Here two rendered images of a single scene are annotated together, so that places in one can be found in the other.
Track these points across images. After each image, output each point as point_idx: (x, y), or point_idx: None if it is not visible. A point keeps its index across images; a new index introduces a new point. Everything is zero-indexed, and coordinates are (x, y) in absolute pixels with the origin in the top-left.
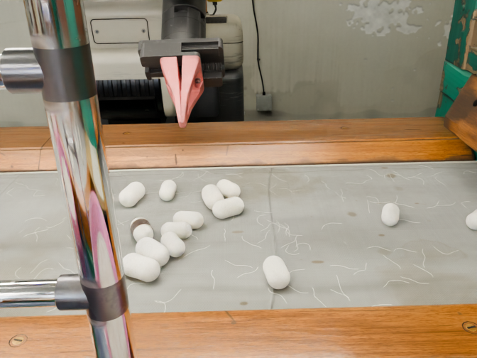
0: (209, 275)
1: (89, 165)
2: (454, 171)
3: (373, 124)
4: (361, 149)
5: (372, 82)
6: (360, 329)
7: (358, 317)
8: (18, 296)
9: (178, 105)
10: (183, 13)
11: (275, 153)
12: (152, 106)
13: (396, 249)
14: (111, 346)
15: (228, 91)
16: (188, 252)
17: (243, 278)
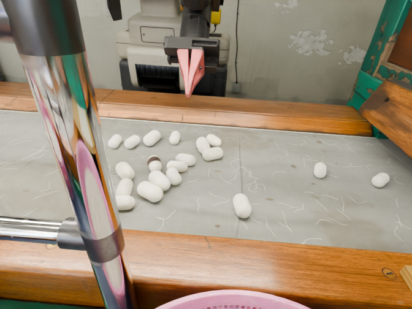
0: (195, 202)
1: (75, 131)
2: (360, 143)
3: (308, 106)
4: (300, 122)
5: (298, 81)
6: (304, 264)
7: (301, 254)
8: (26, 235)
9: (186, 83)
10: (195, 20)
11: (245, 119)
12: (173, 83)
13: (324, 195)
14: (106, 279)
15: (217, 78)
16: (183, 182)
17: (218, 206)
